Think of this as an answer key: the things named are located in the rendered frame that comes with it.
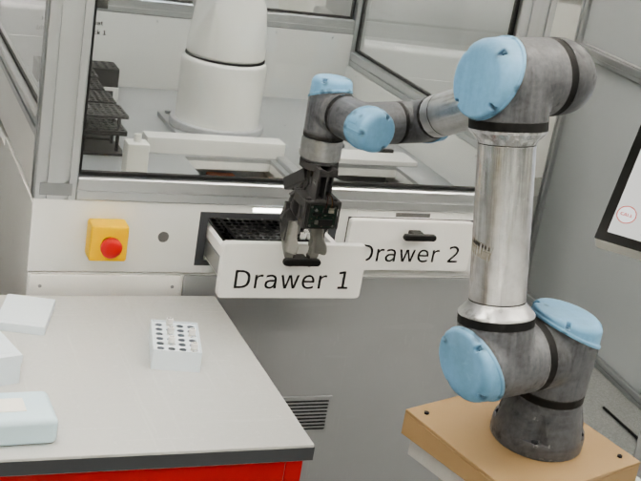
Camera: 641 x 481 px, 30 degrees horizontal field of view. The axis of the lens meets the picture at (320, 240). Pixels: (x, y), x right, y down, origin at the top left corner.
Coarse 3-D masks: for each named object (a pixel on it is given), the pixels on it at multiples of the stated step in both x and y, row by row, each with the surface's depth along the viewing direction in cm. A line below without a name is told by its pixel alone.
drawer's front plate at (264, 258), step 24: (240, 240) 222; (264, 240) 224; (240, 264) 222; (264, 264) 224; (336, 264) 230; (360, 264) 231; (216, 288) 224; (240, 288) 224; (264, 288) 226; (288, 288) 228; (312, 288) 230; (336, 288) 232; (360, 288) 233
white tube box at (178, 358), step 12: (156, 324) 214; (180, 324) 215; (192, 324) 216; (156, 336) 209; (168, 336) 210; (180, 336) 212; (156, 348) 204; (168, 348) 205; (180, 348) 206; (156, 360) 204; (168, 360) 204; (180, 360) 205; (192, 360) 205
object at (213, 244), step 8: (208, 224) 238; (208, 232) 235; (216, 232) 234; (208, 240) 235; (216, 240) 231; (328, 240) 241; (208, 248) 234; (216, 248) 231; (208, 256) 234; (216, 256) 230; (216, 264) 230; (216, 272) 230
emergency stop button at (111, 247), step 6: (108, 240) 221; (114, 240) 222; (102, 246) 221; (108, 246) 221; (114, 246) 222; (120, 246) 222; (102, 252) 222; (108, 252) 222; (114, 252) 222; (120, 252) 223; (108, 258) 223
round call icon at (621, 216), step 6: (624, 204) 249; (618, 210) 249; (624, 210) 249; (630, 210) 248; (636, 210) 248; (618, 216) 249; (624, 216) 248; (630, 216) 248; (636, 216) 248; (624, 222) 248; (630, 222) 247
